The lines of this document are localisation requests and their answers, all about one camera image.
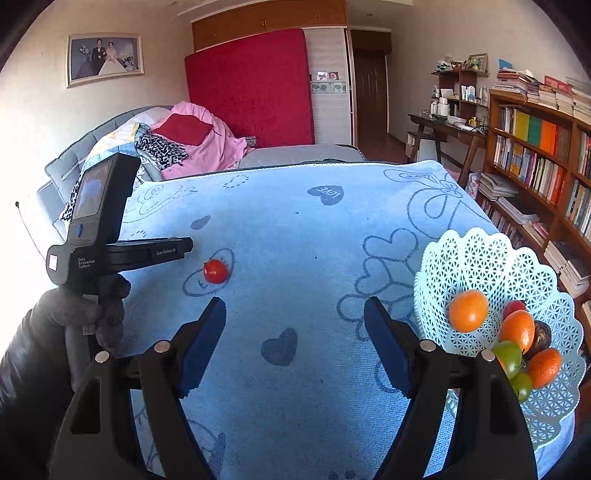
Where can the pink blanket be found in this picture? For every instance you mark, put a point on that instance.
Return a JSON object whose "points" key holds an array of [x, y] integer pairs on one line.
{"points": [[221, 143]]}

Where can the framed wedding photo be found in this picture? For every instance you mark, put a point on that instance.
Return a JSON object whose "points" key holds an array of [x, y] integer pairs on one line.
{"points": [[104, 59]]}

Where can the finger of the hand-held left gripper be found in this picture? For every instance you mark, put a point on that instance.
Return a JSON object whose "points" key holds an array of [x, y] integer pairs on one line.
{"points": [[185, 243]]}

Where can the pale green plastic lattice basket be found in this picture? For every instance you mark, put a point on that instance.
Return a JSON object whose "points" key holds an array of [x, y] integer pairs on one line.
{"points": [[480, 263]]}

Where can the person's left forearm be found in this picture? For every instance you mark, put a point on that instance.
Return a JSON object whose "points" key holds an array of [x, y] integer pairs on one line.
{"points": [[27, 392]]}

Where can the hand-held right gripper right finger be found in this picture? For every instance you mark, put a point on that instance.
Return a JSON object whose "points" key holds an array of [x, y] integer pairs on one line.
{"points": [[383, 341]]}

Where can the dark wooden door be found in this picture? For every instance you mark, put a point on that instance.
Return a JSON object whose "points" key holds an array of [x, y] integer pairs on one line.
{"points": [[369, 92]]}

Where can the green tomato with red patch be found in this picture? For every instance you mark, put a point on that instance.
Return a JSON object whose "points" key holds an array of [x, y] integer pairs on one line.
{"points": [[508, 357]]}

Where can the small picture frame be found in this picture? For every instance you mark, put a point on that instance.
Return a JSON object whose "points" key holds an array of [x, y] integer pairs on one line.
{"points": [[477, 63]]}

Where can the red pillow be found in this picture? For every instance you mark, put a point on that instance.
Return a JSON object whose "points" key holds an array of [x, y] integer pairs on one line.
{"points": [[182, 128]]}

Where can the pale floral quilt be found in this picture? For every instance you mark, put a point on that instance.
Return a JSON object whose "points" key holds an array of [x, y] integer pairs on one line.
{"points": [[117, 141]]}

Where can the small orange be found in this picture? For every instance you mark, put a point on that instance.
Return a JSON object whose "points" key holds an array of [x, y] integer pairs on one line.
{"points": [[518, 330], [545, 368]]}

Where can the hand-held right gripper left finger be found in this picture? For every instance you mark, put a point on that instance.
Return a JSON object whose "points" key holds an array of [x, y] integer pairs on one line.
{"points": [[205, 341]]}

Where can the person's left hand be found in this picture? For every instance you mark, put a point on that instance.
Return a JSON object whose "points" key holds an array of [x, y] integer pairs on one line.
{"points": [[108, 314]]}

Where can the large orange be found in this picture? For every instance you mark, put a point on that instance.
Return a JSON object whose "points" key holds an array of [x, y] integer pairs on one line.
{"points": [[468, 310]]}

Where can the light blue printed blanket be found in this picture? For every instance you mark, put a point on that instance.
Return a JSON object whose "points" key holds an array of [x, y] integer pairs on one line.
{"points": [[295, 217]]}

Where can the patterned tissue pack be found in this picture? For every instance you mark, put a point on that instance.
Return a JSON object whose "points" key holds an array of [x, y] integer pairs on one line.
{"points": [[473, 184]]}

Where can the stacks of books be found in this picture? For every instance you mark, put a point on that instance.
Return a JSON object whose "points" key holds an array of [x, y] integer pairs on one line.
{"points": [[521, 83]]}

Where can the green round fruit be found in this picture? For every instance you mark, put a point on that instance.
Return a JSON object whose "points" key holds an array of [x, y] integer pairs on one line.
{"points": [[522, 386]]}

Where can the white kettle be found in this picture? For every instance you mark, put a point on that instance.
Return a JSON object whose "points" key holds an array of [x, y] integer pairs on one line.
{"points": [[438, 107]]}

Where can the wooden desk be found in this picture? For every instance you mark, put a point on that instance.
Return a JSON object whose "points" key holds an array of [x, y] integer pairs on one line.
{"points": [[443, 127]]}

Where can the wooden bookshelf with books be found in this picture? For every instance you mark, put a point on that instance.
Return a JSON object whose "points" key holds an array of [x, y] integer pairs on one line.
{"points": [[535, 134]]}

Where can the wooden wardrobe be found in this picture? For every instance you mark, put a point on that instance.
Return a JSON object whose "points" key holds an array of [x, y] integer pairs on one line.
{"points": [[268, 16]]}

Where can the small wooden desk shelf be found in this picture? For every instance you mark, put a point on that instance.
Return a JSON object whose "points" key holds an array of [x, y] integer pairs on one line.
{"points": [[450, 78]]}

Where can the red mattress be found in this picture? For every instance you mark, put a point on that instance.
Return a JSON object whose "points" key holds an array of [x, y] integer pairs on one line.
{"points": [[249, 87]]}

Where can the black and white patterned cloth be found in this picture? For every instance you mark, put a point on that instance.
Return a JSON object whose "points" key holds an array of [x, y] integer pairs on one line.
{"points": [[161, 150]]}

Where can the dark brown round fruit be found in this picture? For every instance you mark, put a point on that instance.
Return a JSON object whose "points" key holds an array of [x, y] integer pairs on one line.
{"points": [[541, 334]]}

